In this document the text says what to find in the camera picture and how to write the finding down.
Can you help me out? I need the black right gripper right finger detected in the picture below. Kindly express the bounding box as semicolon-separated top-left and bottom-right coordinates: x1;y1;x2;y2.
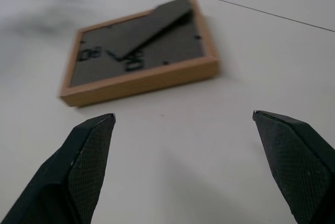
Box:
252;110;335;224

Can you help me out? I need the wooden framed black board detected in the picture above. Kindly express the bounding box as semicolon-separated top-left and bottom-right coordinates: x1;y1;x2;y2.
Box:
58;0;220;108

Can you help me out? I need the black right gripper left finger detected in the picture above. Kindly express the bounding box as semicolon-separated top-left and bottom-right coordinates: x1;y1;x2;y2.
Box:
0;113;117;224

